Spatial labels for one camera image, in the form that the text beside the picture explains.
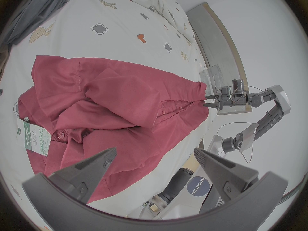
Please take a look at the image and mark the red shirt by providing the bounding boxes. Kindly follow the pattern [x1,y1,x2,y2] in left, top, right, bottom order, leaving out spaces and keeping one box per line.
[16,55,209,204]

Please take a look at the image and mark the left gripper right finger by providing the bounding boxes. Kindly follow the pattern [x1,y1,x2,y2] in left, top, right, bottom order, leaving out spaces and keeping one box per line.
[194,148,259,203]

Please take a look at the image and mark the bed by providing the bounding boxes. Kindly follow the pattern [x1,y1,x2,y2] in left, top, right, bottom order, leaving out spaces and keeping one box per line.
[0,0,253,219]

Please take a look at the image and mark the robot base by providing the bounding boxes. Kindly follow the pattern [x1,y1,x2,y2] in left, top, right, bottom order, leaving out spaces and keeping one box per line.
[128,135,227,221]

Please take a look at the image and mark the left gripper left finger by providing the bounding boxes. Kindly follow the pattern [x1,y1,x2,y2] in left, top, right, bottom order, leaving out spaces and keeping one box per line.
[49,148,117,204]

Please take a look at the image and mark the clear plastic box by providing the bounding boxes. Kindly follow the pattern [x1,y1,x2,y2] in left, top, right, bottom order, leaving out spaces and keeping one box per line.
[199,65,225,96]

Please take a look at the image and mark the white printed quilt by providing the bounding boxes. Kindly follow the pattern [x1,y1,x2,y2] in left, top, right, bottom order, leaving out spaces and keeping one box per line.
[75,0,196,45]

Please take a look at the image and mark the grey garment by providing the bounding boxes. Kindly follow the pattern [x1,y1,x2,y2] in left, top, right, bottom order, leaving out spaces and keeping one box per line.
[5,0,69,45]

